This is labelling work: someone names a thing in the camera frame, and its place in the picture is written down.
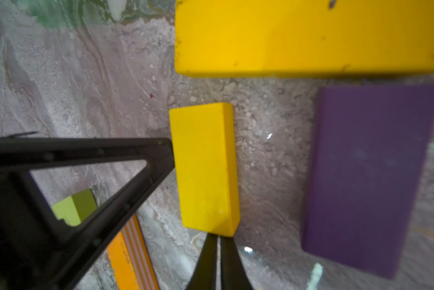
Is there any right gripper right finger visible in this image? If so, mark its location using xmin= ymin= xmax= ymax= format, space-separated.
xmin=220 ymin=236 xmax=253 ymax=290

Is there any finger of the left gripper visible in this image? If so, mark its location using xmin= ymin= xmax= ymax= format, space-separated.
xmin=0 ymin=137 xmax=176 ymax=290

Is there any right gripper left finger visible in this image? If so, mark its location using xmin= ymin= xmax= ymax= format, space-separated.
xmin=186 ymin=233 xmax=218 ymax=290

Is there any short yellow block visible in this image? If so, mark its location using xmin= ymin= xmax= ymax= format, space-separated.
xmin=169 ymin=103 xmax=241 ymax=237

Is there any purple block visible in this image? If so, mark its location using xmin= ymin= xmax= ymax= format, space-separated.
xmin=300 ymin=85 xmax=434 ymax=279

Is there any long yellow block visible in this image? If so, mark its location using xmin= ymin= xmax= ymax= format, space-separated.
xmin=175 ymin=1 xmax=434 ymax=77

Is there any lime green block left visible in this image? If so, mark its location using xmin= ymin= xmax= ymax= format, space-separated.
xmin=51 ymin=189 xmax=97 ymax=227

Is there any orange block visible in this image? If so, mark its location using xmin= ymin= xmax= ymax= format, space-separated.
xmin=107 ymin=215 xmax=160 ymax=290

